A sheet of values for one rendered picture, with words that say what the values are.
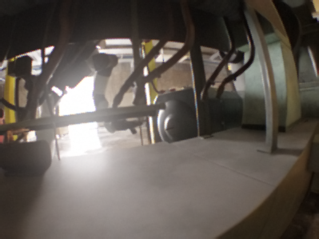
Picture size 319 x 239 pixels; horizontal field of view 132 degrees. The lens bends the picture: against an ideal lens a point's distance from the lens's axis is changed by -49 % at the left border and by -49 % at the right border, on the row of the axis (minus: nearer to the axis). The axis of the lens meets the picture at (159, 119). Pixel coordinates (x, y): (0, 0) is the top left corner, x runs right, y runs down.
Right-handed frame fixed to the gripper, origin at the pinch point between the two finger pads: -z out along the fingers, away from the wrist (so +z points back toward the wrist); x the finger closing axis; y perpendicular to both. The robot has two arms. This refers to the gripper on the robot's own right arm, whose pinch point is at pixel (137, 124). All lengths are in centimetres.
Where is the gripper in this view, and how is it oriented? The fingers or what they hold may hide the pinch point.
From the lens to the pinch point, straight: 99.2
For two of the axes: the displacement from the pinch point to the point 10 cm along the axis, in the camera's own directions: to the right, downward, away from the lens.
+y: -1.0, -9.9, -0.7
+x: -3.6, 1.0, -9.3
